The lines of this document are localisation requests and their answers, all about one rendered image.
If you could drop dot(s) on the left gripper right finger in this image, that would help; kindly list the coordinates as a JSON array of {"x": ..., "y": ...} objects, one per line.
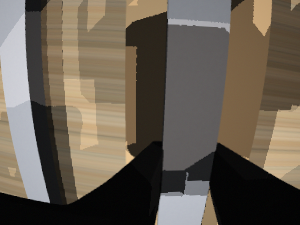
[{"x": 245, "y": 194}]

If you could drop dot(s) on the grey square stick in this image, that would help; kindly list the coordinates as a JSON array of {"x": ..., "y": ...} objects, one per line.
[{"x": 197, "y": 42}]

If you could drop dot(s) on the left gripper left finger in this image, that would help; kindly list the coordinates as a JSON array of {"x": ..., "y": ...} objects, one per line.
[{"x": 133, "y": 194}]

